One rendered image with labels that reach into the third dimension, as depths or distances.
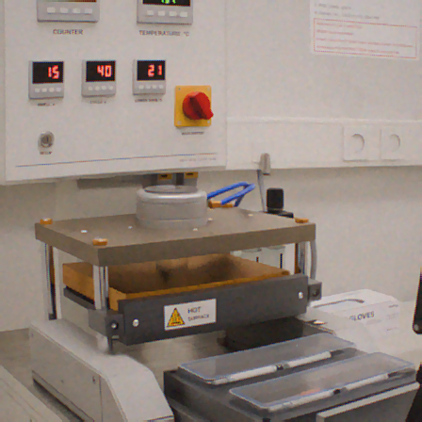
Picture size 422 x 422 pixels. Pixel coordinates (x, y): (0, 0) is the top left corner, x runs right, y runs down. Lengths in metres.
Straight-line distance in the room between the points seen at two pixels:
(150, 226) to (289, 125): 0.73
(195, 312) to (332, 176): 0.91
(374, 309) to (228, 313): 0.71
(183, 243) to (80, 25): 0.32
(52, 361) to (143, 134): 0.33
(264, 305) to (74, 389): 0.23
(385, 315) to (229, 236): 0.74
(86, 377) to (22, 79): 0.38
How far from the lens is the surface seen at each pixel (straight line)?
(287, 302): 0.91
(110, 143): 1.03
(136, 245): 0.81
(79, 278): 0.92
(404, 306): 1.82
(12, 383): 1.01
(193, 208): 0.90
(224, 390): 0.73
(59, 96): 0.99
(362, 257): 1.78
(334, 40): 1.71
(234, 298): 0.86
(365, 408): 0.66
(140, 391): 0.75
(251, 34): 1.61
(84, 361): 0.80
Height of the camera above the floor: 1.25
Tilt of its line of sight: 8 degrees down
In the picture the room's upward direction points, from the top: straight up
